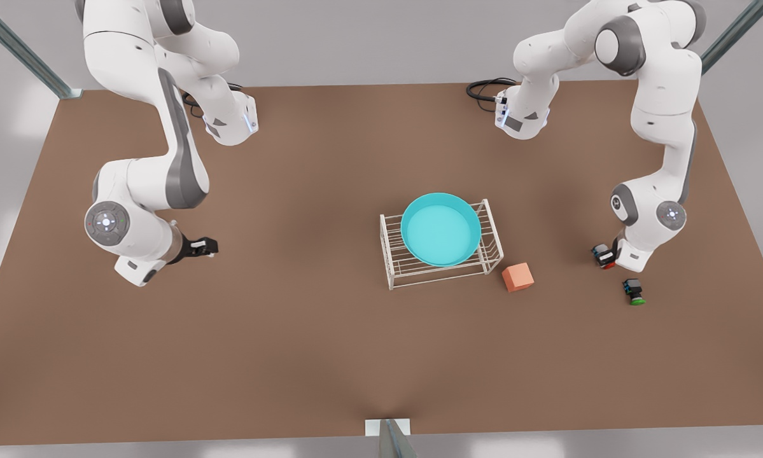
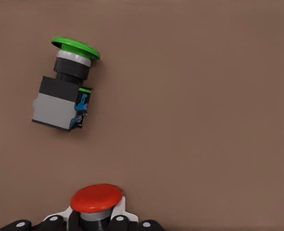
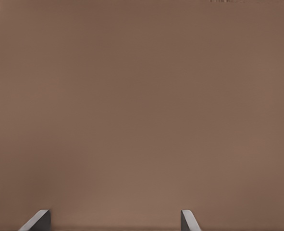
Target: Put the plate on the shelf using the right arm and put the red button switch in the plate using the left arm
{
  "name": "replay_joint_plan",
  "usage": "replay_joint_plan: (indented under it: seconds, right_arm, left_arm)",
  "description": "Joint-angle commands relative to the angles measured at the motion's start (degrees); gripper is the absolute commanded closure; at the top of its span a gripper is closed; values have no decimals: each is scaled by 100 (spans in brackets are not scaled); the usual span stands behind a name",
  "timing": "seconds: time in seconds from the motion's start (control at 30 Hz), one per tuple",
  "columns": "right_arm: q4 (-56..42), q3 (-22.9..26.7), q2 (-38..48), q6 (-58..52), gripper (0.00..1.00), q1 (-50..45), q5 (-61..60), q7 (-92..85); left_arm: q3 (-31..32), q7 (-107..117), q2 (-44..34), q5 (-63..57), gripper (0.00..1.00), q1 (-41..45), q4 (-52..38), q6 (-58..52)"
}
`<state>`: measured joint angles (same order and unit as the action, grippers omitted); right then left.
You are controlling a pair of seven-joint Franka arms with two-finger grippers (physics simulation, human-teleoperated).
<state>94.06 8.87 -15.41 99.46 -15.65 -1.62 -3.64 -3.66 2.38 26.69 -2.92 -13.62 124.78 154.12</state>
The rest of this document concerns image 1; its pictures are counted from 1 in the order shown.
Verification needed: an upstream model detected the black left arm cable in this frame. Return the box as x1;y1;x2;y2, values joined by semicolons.
466;77;520;115

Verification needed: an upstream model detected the white wire shelf rack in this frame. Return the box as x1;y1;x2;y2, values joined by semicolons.
379;198;505;291

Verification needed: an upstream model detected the silver frame post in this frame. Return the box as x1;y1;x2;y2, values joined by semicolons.
0;0;83;101
700;0;763;76
365;418;417;458

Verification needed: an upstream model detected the green button switch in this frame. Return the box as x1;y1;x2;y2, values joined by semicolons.
622;278;647;307

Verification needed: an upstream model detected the orange cube block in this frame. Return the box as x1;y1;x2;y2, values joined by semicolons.
501;261;536;294

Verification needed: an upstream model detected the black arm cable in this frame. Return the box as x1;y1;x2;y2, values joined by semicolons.
466;77;520;115
182;82;246;120

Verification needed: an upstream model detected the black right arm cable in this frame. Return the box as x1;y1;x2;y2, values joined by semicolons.
182;82;246;120

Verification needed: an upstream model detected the teal round plate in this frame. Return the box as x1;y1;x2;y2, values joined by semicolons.
400;193;483;267

